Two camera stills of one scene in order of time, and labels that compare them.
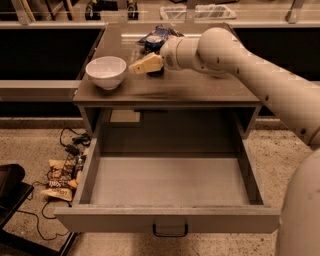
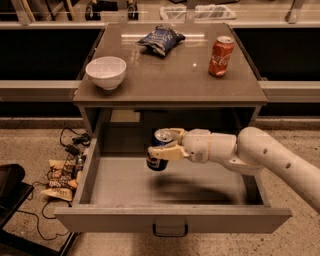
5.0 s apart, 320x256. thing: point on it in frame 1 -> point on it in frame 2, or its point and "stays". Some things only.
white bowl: x=106 y=71 stays
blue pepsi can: x=153 y=44 -> x=160 y=137
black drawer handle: x=184 y=234 stays
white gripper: x=169 y=54 -> x=196 y=144
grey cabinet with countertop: x=176 y=101 stays
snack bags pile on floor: x=63 y=177 stays
